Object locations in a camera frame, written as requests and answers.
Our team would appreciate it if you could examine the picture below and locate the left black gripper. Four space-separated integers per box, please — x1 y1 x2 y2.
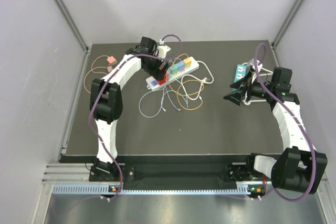
143 51 170 81

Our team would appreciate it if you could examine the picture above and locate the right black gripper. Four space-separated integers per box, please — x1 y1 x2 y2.
224 70 275 106

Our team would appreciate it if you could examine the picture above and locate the red cube adapter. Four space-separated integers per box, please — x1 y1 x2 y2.
155 72 169 85

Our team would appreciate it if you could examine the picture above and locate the mint green charger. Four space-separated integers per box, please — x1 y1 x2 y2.
169 65 178 76

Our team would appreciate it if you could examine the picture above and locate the teal power strip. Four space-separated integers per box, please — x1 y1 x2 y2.
234 64 248 82

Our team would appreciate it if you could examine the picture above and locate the white power strip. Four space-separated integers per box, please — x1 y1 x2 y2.
146 57 200 91

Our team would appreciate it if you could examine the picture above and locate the salmon pink charger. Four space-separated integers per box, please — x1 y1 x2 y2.
107 56 118 66

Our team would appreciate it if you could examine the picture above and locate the pink usb cable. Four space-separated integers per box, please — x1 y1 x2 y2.
83 55 111 94

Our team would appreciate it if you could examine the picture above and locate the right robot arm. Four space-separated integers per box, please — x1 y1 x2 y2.
224 65 328 199

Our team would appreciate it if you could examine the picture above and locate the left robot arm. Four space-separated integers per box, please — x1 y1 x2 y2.
89 37 171 180

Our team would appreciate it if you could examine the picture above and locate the blue charger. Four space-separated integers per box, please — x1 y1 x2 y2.
176 61 185 72

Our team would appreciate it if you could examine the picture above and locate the yellow charger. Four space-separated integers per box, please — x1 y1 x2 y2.
183 57 192 68

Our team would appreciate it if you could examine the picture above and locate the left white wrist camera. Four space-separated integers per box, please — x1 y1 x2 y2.
156 39 171 59

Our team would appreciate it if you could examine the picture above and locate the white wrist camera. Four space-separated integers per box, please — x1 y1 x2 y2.
156 39 171 59
246 59 263 72

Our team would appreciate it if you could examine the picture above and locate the light blue usb cable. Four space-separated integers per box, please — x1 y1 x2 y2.
138 87 169 120

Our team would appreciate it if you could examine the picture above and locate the orange usb cable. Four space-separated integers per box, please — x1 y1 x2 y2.
169 52 204 111

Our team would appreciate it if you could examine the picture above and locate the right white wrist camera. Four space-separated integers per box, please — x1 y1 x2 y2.
246 59 263 72

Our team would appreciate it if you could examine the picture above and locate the white power strip cord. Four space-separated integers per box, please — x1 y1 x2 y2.
183 60 215 101

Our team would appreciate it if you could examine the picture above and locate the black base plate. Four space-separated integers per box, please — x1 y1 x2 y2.
89 153 264 183

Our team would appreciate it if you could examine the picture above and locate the slotted cable duct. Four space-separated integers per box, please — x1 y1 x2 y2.
52 182 265 196

